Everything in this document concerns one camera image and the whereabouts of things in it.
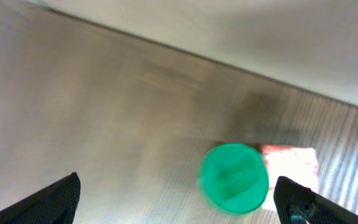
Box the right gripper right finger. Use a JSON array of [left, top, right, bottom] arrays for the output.
[[273, 176, 358, 224]]

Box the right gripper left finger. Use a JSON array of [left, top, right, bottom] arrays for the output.
[[0, 172, 81, 224]]

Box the green lid jar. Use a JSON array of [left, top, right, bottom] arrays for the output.
[[198, 143, 269, 215]]

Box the small red box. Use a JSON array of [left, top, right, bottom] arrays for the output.
[[259, 144, 319, 211]]

